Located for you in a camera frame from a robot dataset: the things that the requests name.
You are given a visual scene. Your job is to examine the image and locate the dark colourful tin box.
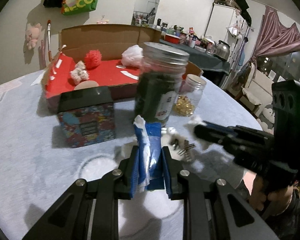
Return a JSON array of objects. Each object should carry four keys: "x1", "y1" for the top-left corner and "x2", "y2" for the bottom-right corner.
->
[{"x1": 57, "y1": 86, "x2": 116, "y2": 148}]

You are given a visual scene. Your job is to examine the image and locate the steel kettle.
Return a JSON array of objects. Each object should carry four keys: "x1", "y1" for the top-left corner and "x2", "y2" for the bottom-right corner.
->
[{"x1": 214, "y1": 40, "x2": 230, "y2": 61}]

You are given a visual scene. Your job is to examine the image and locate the person right hand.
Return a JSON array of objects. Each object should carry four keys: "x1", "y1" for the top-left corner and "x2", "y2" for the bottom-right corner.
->
[{"x1": 243, "y1": 171, "x2": 293, "y2": 215}]

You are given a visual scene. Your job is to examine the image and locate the blue plastic packet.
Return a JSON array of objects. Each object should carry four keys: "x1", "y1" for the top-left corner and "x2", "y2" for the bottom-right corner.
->
[{"x1": 133, "y1": 115, "x2": 164, "y2": 191}]

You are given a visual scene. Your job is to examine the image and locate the pink plush behind box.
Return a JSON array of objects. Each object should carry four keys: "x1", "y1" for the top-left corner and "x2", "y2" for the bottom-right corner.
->
[{"x1": 96, "y1": 15, "x2": 109, "y2": 24}]

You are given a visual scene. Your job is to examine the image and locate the red cardboard box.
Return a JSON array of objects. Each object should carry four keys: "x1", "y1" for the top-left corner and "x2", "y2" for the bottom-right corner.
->
[{"x1": 41, "y1": 23, "x2": 204, "y2": 114}]

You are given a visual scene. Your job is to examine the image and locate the round beige puff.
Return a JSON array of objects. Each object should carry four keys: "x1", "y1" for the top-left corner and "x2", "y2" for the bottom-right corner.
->
[{"x1": 74, "y1": 80, "x2": 99, "y2": 90}]

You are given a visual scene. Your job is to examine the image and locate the large dark tea jar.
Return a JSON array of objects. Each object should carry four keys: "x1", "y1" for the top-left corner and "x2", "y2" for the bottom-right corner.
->
[{"x1": 134, "y1": 42, "x2": 190, "y2": 127}]

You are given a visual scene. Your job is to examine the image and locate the red pompom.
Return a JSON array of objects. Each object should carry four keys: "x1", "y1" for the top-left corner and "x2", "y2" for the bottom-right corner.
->
[{"x1": 84, "y1": 50, "x2": 102, "y2": 70}]

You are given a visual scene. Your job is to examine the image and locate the small glass jar gold contents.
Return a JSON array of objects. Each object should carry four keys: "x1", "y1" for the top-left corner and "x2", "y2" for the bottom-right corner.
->
[{"x1": 174, "y1": 74, "x2": 206, "y2": 116}]

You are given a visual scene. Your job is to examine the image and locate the pink plush on wall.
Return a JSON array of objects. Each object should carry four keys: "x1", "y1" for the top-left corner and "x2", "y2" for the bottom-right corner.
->
[{"x1": 25, "y1": 23, "x2": 42, "y2": 50}]

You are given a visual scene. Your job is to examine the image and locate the white wardrobe cabinet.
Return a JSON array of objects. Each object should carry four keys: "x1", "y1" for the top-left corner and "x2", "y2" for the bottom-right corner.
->
[{"x1": 205, "y1": 2, "x2": 252, "y2": 63}]

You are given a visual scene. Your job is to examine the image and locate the white fluffy ball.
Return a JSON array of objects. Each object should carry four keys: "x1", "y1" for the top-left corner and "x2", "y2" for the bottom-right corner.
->
[{"x1": 121, "y1": 44, "x2": 143, "y2": 68}]

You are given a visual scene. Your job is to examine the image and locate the striped fluffy plush toy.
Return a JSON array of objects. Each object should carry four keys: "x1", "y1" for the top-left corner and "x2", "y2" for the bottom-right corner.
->
[{"x1": 161, "y1": 125, "x2": 209, "y2": 163}]

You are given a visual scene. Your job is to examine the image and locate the beige fluffy toy in box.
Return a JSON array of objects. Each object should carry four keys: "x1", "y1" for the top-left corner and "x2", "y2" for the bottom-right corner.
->
[{"x1": 70, "y1": 61, "x2": 89, "y2": 85}]

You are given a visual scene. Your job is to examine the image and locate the green cloth side table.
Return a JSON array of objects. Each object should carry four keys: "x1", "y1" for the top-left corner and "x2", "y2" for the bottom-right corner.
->
[{"x1": 160, "y1": 39, "x2": 230, "y2": 87}]

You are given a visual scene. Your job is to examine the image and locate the red bowl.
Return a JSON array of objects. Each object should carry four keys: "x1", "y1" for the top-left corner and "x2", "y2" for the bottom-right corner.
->
[{"x1": 164, "y1": 34, "x2": 180, "y2": 44}]

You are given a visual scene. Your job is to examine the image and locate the pink curtain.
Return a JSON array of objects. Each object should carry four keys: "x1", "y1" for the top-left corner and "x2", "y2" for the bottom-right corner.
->
[{"x1": 250, "y1": 6, "x2": 300, "y2": 64}]

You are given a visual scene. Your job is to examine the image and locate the white round cloth pad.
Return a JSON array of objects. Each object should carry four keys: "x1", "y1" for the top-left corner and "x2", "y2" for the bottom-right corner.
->
[{"x1": 82, "y1": 145, "x2": 182, "y2": 223}]

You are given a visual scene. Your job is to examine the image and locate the wall mirror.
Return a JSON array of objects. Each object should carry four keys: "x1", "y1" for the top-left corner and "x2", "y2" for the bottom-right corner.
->
[{"x1": 131, "y1": 0, "x2": 160, "y2": 26}]

